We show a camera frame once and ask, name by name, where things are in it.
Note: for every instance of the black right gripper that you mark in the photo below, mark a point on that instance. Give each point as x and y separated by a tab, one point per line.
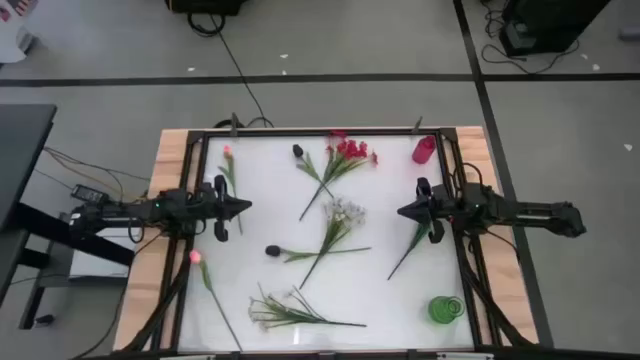
435	207

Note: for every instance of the black power adapter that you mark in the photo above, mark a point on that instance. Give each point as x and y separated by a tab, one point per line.
87	193

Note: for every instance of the green glass vase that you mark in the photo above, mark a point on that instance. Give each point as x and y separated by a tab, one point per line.
442	310

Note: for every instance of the pink artificial tulip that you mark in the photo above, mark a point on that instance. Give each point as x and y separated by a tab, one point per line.
195	257
228	150

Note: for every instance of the red glass vase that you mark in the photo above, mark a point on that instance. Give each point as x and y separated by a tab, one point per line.
424	150

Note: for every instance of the white cart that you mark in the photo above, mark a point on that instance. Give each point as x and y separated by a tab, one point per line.
12	45

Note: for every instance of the black artificial tulip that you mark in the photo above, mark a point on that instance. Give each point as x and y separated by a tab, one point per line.
272	250
298	150

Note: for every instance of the red artificial flower bunch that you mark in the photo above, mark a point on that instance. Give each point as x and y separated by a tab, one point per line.
415	242
350	149

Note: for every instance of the black desk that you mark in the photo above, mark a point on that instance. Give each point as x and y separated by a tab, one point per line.
20	150

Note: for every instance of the black box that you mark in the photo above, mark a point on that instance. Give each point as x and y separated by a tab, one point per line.
205	5

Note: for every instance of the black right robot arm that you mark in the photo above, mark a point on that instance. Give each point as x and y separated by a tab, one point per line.
525	212

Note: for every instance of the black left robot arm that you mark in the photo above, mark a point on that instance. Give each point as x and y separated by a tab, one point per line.
125	212

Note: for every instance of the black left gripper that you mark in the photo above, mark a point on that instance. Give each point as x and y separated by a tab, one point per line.
220	205

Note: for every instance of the white flat box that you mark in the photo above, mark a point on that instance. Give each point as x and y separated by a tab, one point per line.
100	260

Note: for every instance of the black equipment case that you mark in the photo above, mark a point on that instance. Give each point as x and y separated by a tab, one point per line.
550	20

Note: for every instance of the small black floor plug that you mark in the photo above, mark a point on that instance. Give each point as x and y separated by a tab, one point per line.
44	319

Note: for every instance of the white artificial flower bunch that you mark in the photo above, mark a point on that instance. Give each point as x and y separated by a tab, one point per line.
345	210
300	317

